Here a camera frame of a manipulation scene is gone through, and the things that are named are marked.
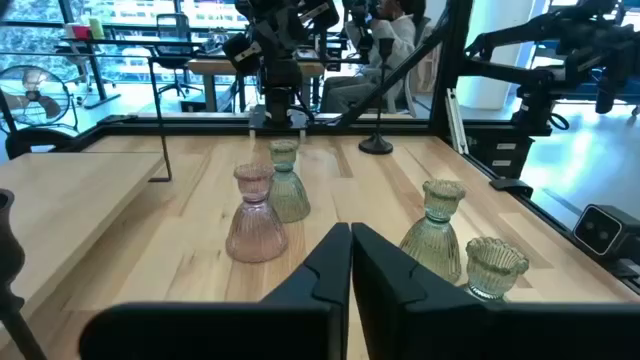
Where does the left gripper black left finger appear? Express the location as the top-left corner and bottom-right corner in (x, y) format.
(260, 222), (353, 360)

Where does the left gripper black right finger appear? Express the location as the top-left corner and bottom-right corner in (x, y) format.
(352, 223), (484, 360)

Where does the green ribbed glass candle holder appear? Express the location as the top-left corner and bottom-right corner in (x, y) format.
(462, 236), (530, 304)
(398, 178), (468, 285)
(267, 138), (312, 225)

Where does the pink ribbed glass candle holder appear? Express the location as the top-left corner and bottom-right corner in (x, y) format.
(224, 162), (290, 265)

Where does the black metal candlestick holder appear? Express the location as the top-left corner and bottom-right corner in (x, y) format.
(357, 37), (395, 156)

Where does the black table clamp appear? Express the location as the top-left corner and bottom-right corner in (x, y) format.
(488, 177), (535, 200)

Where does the black box with white labels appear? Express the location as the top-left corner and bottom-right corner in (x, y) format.
(467, 133), (536, 180)

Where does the silver aluminium extrusion bar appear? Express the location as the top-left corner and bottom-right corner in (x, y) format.
(444, 88), (470, 156)

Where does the wooden desk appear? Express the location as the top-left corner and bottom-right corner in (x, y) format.
(187, 57), (326, 114)

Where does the person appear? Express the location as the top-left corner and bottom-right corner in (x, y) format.
(319, 0), (432, 115)

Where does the black office chair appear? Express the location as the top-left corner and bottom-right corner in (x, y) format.
(149, 12), (204, 99)

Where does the black desk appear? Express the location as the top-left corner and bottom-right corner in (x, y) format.
(54, 35), (201, 110)

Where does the black floor fan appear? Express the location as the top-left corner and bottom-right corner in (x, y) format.
(0, 64), (81, 160)

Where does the black depth camera box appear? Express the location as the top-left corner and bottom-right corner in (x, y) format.
(572, 203), (640, 261)

